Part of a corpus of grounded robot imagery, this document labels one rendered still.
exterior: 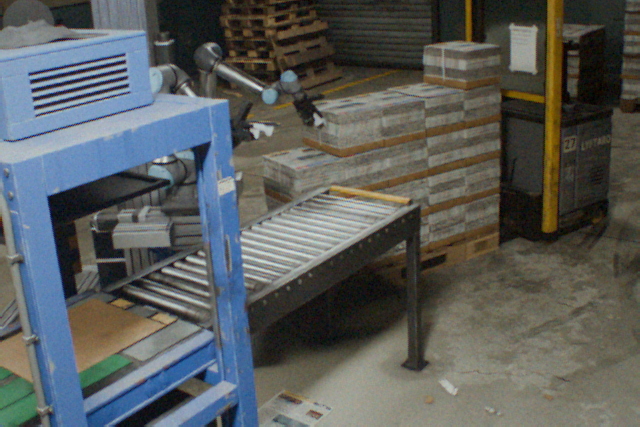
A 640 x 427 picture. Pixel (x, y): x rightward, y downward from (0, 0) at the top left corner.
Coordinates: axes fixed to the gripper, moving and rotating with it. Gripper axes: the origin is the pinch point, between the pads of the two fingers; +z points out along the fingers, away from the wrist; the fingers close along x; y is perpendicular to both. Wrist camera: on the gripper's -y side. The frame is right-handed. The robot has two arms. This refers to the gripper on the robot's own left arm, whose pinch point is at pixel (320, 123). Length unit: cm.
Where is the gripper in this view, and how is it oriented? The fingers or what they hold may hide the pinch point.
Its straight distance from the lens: 428.0
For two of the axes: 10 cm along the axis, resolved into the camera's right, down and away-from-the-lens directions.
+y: -7.0, 6.5, -2.9
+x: 5.4, 2.2, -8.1
